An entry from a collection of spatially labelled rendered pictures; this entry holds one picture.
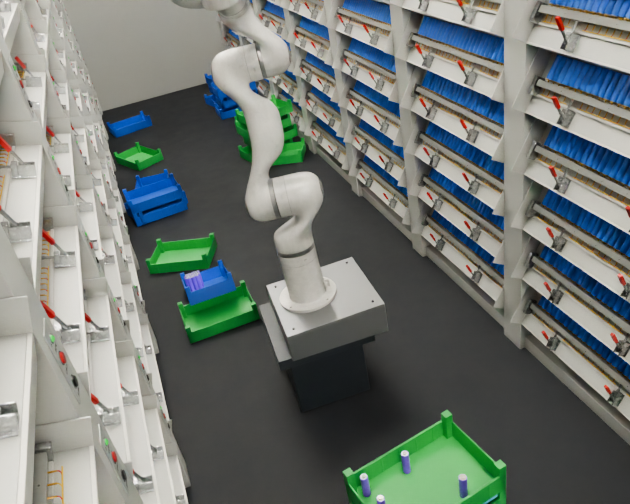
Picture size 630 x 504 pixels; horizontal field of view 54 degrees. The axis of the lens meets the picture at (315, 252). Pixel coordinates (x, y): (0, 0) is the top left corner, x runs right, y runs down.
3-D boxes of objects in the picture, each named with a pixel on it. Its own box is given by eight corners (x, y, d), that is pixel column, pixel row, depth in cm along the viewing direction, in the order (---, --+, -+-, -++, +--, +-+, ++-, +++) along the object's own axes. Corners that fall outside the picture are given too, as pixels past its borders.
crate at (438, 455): (448, 431, 153) (446, 408, 149) (506, 488, 138) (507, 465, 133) (346, 492, 143) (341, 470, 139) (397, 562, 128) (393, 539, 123)
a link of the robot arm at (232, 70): (302, 216, 178) (248, 228, 179) (303, 209, 190) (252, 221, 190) (260, 38, 167) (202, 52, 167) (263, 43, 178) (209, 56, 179)
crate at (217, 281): (184, 289, 284) (179, 273, 282) (226, 275, 289) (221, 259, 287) (190, 306, 256) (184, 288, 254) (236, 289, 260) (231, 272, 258)
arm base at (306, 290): (333, 273, 209) (322, 226, 200) (340, 305, 193) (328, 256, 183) (279, 285, 210) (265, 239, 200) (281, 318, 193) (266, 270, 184)
